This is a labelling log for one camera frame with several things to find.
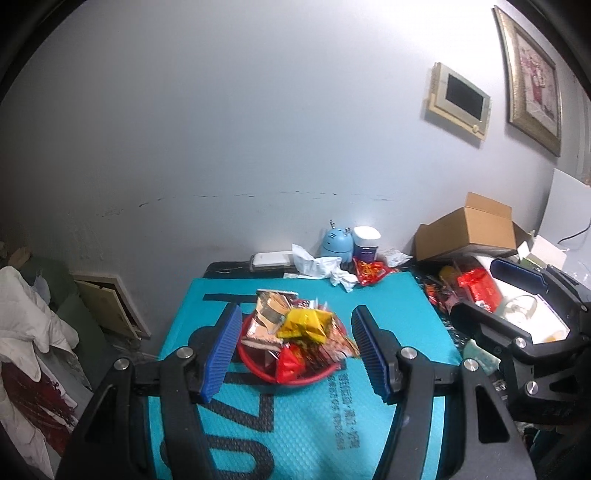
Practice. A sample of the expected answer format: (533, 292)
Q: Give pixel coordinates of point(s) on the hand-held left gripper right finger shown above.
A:
(369, 355)

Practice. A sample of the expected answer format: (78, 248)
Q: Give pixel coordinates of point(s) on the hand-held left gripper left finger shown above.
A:
(221, 355)

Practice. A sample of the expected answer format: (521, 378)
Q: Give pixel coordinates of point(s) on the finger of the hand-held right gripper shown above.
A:
(517, 274)
(489, 327)

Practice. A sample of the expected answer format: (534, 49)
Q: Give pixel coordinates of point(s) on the white red snack packet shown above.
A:
(332, 348)

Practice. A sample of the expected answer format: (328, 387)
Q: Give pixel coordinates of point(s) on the red plastic basket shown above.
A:
(258, 369)

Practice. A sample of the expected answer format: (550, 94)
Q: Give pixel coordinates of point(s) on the peanut snack packet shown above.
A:
(270, 314)

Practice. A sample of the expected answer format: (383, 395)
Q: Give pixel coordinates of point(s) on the small red snack packet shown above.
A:
(288, 364)

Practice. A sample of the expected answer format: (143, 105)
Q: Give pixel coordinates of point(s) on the yellow snack packet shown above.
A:
(304, 323)

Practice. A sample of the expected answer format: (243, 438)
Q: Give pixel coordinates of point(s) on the white carton box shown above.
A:
(547, 251)

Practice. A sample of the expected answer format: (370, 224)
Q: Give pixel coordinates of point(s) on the shiny red packet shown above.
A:
(480, 286)

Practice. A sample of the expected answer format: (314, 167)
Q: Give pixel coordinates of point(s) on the orange packet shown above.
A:
(438, 295)

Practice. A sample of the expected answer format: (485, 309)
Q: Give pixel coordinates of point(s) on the cardboard box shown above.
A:
(466, 230)

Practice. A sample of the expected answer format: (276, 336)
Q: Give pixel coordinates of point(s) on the small crumpled white tissue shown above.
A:
(344, 279)

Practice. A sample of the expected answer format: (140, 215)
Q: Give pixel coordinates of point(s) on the red yellow print packet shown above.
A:
(369, 272)

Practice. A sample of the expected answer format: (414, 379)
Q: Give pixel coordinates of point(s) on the white board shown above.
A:
(568, 207)

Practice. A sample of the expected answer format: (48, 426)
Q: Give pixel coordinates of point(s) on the teal bubble mat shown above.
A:
(300, 424)

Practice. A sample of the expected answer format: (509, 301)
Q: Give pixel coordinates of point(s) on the white printed wrapper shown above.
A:
(397, 257)

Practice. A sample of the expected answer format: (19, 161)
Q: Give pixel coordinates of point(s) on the large white tissue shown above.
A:
(314, 265)

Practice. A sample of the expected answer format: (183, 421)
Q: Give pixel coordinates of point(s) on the white flat box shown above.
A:
(270, 261)

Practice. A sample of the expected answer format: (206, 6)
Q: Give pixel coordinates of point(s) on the small white green sachet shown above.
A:
(292, 275)

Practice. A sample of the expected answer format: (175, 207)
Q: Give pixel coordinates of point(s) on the white lid jar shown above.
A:
(367, 244)

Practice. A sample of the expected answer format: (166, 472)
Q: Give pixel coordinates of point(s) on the blue deer humidifier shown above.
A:
(336, 242)

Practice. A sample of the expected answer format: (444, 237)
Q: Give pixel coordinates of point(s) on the green cushion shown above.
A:
(51, 281)

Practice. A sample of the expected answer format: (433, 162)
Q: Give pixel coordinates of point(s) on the white jacket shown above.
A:
(27, 323)

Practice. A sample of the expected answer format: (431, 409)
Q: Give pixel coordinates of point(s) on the framed picture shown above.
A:
(533, 78)

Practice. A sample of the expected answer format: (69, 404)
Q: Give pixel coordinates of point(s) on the white cloth with red print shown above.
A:
(27, 397)

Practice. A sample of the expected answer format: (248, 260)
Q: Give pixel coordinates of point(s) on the beige wall panel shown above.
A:
(106, 304)

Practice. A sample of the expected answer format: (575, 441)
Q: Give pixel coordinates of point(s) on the wall intercom panel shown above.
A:
(461, 97)

